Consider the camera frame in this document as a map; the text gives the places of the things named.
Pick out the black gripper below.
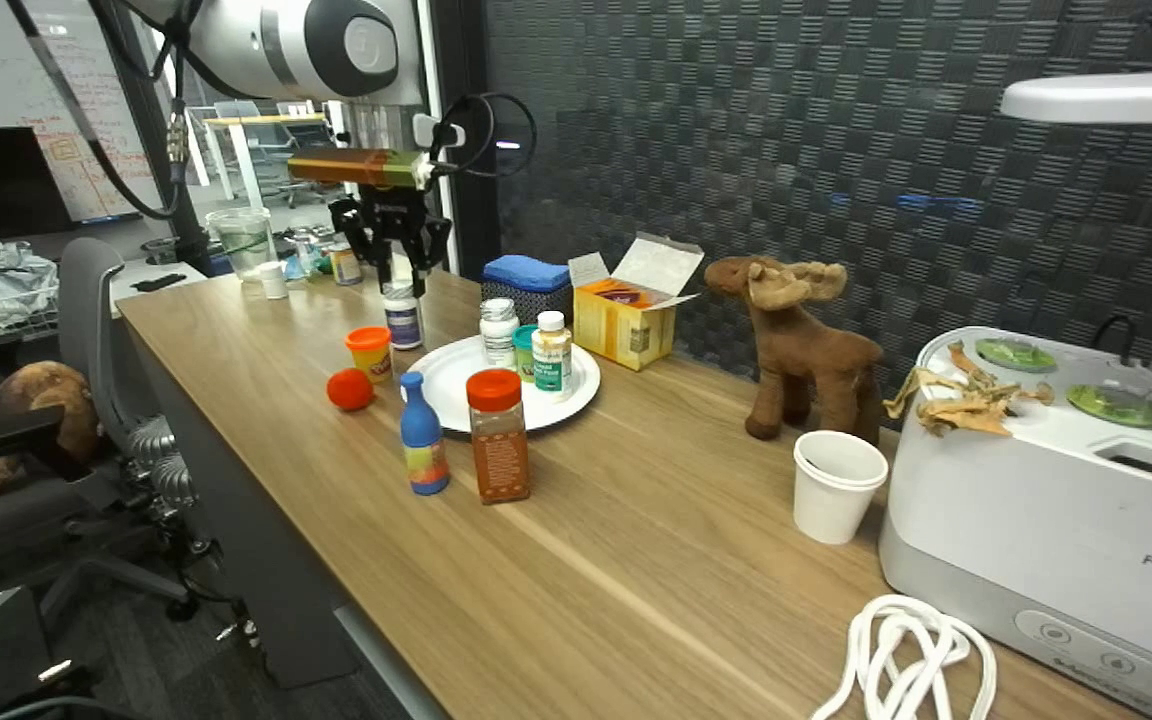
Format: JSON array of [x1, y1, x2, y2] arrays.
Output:
[[327, 185, 452, 300]]

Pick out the white bottle blue label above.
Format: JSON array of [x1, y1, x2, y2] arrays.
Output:
[[381, 278, 430, 357]]

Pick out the orange lid yellow tub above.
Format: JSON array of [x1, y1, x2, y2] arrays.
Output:
[[346, 325, 395, 390]]

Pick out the white pill bottle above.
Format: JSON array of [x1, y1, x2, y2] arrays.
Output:
[[478, 294, 525, 373]]

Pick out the teal lid small tub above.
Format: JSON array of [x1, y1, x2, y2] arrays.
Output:
[[510, 319, 541, 379]]

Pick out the white bottle green label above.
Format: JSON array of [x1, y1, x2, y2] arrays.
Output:
[[527, 309, 575, 395]]

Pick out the blue sponge cloth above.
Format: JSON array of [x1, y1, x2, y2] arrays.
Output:
[[482, 253, 571, 297]]

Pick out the small white cup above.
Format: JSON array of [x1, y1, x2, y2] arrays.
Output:
[[254, 259, 294, 304]]

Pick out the orange red ball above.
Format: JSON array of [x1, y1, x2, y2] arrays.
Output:
[[324, 364, 381, 415]]

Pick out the white paper plate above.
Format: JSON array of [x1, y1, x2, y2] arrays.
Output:
[[403, 331, 606, 437]]

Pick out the grey woven basket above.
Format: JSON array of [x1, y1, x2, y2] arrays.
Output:
[[478, 278, 575, 335]]

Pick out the clear plastic container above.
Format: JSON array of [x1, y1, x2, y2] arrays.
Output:
[[209, 206, 280, 278]]

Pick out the blue bottle colourful label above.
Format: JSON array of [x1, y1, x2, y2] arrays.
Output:
[[395, 373, 452, 500]]

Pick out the orange lid spice jar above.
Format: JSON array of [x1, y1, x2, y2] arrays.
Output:
[[460, 364, 535, 509]]

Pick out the open yellow cardboard box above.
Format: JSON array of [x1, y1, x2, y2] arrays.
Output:
[[569, 231, 709, 373]]

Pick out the black pillar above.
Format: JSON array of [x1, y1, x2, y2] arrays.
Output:
[[94, 0, 220, 278]]

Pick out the grey office chair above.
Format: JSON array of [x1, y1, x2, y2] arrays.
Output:
[[0, 238, 259, 672]]

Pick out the brown plush toy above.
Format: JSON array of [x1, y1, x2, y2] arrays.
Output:
[[0, 357, 108, 503]]

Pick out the brown plush moose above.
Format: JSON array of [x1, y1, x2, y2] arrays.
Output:
[[699, 253, 887, 444]]

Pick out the whiteboard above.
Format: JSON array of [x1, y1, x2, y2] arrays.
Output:
[[0, 0, 170, 231]]

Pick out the white paper cup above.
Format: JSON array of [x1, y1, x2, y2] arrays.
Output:
[[790, 428, 893, 548]]

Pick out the dried brown leaves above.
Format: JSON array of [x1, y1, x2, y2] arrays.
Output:
[[886, 335, 1056, 440]]

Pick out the white desk lamp head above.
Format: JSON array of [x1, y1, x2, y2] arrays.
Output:
[[996, 67, 1152, 129]]

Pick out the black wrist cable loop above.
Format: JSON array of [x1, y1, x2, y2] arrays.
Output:
[[433, 88, 541, 181]]

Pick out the white rope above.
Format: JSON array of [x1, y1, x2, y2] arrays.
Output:
[[808, 591, 1003, 720]]

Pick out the black appliance cable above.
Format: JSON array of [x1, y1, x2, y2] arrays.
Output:
[[1089, 309, 1140, 364]]

